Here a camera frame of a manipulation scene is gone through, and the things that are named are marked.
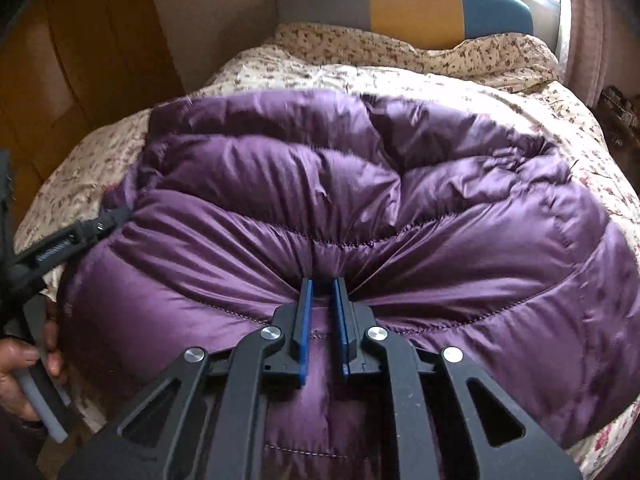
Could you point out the grey yellow teal headboard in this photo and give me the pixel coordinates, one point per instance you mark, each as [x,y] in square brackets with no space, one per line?
[410,0]

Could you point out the person's left hand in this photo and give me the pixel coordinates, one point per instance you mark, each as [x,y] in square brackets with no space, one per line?
[20,365]

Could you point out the long pink patterned curtain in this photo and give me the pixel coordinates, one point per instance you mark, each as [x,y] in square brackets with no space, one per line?
[600,25]

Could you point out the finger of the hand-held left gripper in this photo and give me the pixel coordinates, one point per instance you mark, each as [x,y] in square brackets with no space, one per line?
[75,242]

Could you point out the wooden wardrobe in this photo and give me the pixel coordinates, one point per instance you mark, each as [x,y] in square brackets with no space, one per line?
[75,70]

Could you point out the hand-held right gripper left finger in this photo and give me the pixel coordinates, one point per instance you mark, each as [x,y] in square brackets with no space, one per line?
[305,325]

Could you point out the floral quilt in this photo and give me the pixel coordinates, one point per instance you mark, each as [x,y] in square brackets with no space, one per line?
[300,72]

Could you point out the purple puffer jacket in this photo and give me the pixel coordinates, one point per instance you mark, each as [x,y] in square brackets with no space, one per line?
[350,200]

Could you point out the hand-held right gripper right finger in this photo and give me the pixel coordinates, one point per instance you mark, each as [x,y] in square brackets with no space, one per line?
[343,330]

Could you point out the cluttered wooden desk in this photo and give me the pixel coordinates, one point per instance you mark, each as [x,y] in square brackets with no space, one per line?
[622,115]

